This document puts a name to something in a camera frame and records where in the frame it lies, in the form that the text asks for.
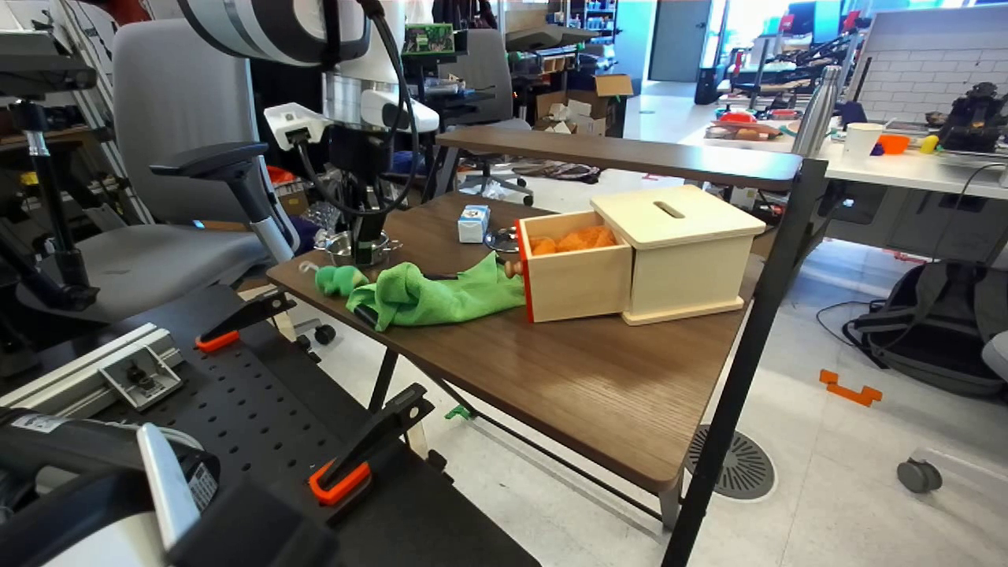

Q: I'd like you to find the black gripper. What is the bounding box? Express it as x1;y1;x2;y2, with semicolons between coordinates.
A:
326;117;399;261

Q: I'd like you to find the green plush toy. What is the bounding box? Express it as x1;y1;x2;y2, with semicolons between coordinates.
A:
310;261;368;307

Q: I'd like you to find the white black robot base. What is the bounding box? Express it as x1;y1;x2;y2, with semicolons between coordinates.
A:
0;415;226;567

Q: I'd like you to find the green cloth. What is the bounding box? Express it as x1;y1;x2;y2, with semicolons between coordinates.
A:
350;248;529;333

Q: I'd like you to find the grey office chair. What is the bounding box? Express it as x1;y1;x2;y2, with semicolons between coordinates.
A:
68;13;304;322

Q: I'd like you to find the black perforated mounting board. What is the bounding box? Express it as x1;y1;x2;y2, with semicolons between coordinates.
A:
0;279;540;567

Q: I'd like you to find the brown office desk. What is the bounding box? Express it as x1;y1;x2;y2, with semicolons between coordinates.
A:
433;122;835;196

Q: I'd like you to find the cardboard box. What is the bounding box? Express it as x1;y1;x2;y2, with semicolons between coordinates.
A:
588;70;640;104

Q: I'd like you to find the black tripod stand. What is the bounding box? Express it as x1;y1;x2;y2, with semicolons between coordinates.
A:
0;40;103;314

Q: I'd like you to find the wooden box with slot lid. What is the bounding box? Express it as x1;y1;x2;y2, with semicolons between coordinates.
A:
588;182;771;329

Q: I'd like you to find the round floor drain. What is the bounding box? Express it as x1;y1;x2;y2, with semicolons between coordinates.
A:
711;428;782;503

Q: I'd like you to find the orange floor marker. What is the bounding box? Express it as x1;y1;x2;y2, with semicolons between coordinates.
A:
816;366;885;411

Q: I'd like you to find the orange bowl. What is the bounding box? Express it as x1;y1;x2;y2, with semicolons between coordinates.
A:
874;127;917;159

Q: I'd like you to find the black backpack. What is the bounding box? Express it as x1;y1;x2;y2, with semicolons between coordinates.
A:
841;257;1008;401

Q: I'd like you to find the white desk partition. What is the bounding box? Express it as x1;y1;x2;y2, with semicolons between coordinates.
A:
856;3;1008;127

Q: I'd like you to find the black caster wheel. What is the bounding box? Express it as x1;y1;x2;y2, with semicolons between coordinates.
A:
893;453;945;498

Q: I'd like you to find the black bag on desk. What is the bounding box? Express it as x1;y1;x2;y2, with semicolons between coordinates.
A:
934;78;1008;153

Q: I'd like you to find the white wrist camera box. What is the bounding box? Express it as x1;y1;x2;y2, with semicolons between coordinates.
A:
259;98;330;152

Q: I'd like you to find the black clamp orange handle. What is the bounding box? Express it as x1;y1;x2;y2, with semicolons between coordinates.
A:
304;382;438;509
192;286;298;358

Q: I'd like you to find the aluminium profile rail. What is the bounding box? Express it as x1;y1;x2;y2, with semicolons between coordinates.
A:
0;322;176;415

